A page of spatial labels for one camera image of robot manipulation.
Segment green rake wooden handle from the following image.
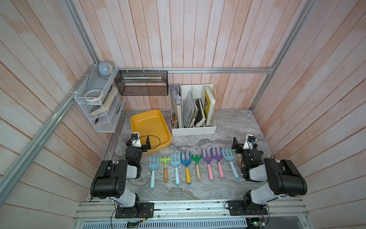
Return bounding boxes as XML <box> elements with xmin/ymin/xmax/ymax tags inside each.
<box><xmin>159</xmin><ymin>156</ymin><xmax>171</xmax><ymax>183</ymax></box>
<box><xmin>237</xmin><ymin>154</ymin><xmax>243</xmax><ymax>168</ymax></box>

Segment yellow storage tray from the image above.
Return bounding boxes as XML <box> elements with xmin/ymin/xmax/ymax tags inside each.
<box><xmin>130</xmin><ymin>109</ymin><xmax>172</xmax><ymax>155</ymax></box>

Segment black mesh basket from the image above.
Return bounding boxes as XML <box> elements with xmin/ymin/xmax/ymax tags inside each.
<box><xmin>114</xmin><ymin>70</ymin><xmax>169</xmax><ymax>96</ymax></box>

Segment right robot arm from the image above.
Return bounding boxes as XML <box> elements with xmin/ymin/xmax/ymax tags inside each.
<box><xmin>231</xmin><ymin>135</ymin><xmax>307</xmax><ymax>215</ymax></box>

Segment purple rake pink handle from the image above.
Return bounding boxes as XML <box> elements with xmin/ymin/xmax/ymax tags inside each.
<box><xmin>213</xmin><ymin>148</ymin><xmax>225</xmax><ymax>178</ymax></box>
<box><xmin>201</xmin><ymin>148</ymin><xmax>214</xmax><ymax>181</ymax></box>

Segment dark green rake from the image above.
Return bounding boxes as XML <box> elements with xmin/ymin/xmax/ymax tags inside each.
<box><xmin>192</xmin><ymin>155</ymin><xmax>202</xmax><ymax>179</ymax></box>

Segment white wire shelf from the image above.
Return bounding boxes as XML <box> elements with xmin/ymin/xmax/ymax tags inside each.
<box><xmin>74</xmin><ymin>65</ymin><xmax>126</xmax><ymax>133</ymax></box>

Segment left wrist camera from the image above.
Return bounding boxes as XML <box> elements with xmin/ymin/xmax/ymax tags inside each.
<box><xmin>126</xmin><ymin>132</ymin><xmax>142</xmax><ymax>148</ymax></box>

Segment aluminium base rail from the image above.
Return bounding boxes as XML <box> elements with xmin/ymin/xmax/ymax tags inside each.
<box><xmin>72</xmin><ymin>197</ymin><xmax>309</xmax><ymax>222</ymax></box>

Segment white file organizer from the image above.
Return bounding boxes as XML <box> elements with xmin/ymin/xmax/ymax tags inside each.
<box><xmin>169</xmin><ymin>84</ymin><xmax>216</xmax><ymax>136</ymax></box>

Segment books on wire shelf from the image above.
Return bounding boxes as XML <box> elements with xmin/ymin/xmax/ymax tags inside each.
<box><xmin>90</xmin><ymin>84</ymin><xmax>118</xmax><ymax>116</ymax></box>

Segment tape roll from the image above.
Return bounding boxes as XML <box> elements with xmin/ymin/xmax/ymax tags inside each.
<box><xmin>83</xmin><ymin>89</ymin><xmax>102</xmax><ymax>102</ymax></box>

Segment coloured pencils bundle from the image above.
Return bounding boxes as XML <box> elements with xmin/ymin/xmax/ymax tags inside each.
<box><xmin>171</xmin><ymin>117</ymin><xmax>179</xmax><ymax>129</ymax></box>

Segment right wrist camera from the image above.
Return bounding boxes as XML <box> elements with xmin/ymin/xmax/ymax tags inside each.
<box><xmin>243</xmin><ymin>134</ymin><xmax>256</xmax><ymax>150</ymax></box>

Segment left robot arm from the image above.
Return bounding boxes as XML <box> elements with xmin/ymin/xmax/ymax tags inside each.
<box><xmin>90</xmin><ymin>133</ymin><xmax>154</xmax><ymax>220</ymax></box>

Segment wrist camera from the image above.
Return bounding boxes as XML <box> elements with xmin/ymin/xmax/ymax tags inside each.
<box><xmin>126</xmin><ymin>132</ymin><xmax>142</xmax><ymax>148</ymax></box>
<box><xmin>243</xmin><ymin>134</ymin><xmax>256</xmax><ymax>150</ymax></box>

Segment blue fork yellow handle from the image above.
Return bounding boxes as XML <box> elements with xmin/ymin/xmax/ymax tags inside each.
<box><xmin>180</xmin><ymin>152</ymin><xmax>192</xmax><ymax>184</ymax></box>

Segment yellow book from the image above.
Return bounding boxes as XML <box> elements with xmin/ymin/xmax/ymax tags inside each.
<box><xmin>204</xmin><ymin>85</ymin><xmax>216</xmax><ymax>127</ymax></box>

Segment light blue hand fork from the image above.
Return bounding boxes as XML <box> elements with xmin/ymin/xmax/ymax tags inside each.
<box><xmin>149</xmin><ymin>156</ymin><xmax>160</xmax><ymax>189</ymax></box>

